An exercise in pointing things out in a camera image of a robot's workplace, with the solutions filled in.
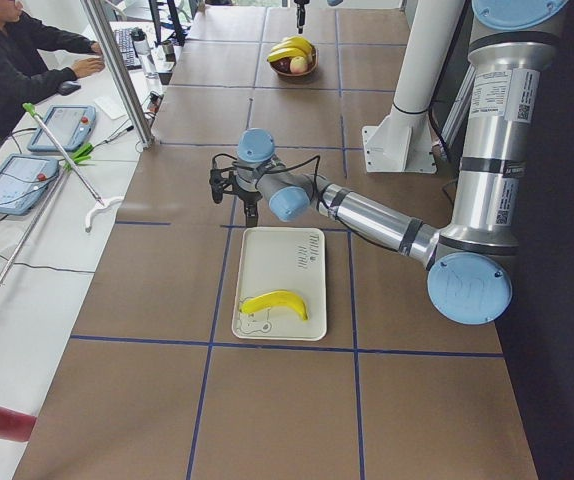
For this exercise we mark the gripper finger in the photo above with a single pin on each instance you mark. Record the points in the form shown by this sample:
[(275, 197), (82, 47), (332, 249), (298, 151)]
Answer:
[(300, 17)]

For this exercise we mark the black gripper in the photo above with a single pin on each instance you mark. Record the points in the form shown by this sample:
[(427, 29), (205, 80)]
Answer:
[(247, 194)]

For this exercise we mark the yellow banana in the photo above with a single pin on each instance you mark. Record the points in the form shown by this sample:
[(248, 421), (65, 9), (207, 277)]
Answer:
[(277, 298), (280, 53), (300, 43)]

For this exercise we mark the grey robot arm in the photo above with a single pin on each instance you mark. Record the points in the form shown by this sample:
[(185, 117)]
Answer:
[(468, 261)]

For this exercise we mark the brown wicker basket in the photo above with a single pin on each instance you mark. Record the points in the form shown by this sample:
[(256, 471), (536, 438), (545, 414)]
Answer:
[(313, 61)]

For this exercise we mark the person's hand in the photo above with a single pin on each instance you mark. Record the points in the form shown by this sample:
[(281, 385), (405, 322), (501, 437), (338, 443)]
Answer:
[(86, 67)]

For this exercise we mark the white rectangular bear tray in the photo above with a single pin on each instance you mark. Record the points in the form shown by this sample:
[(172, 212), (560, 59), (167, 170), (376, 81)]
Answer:
[(282, 258)]

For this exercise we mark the pink peach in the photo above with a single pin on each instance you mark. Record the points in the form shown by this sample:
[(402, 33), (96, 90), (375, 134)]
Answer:
[(299, 65)]

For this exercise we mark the dark purple fruit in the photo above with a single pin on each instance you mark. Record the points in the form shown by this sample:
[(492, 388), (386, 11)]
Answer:
[(282, 65)]

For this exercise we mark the clear water bottle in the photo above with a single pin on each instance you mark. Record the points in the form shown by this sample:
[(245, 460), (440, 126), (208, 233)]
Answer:
[(144, 54)]

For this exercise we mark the white paper slip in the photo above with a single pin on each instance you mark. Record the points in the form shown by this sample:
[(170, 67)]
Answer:
[(113, 108)]

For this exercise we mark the black keyboard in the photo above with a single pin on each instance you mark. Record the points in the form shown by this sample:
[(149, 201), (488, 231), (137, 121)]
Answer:
[(126, 48)]

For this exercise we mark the far blue teach pendant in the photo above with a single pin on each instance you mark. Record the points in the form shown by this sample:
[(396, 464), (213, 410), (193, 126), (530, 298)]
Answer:
[(72, 125)]

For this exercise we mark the blue teach pendant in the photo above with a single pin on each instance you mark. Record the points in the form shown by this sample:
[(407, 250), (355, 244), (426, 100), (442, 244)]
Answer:
[(24, 179), (72, 125)]

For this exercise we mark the black computer mouse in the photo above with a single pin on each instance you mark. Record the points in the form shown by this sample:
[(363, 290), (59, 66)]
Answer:
[(68, 87)]

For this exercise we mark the near blue teach pendant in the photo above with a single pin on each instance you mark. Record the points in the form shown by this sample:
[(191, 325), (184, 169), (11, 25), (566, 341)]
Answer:
[(24, 179)]

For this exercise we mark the long metal grabber tool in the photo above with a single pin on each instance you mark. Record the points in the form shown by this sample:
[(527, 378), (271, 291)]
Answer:
[(32, 225)]

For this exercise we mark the seated person black hoodie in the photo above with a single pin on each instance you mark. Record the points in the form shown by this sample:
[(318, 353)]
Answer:
[(24, 76)]

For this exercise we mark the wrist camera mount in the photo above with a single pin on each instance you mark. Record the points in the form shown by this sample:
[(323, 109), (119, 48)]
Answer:
[(222, 180)]

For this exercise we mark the white pedestal column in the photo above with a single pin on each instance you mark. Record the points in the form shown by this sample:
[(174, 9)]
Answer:
[(402, 142)]

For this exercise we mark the aluminium frame post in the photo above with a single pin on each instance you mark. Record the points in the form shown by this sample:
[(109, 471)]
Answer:
[(113, 59)]

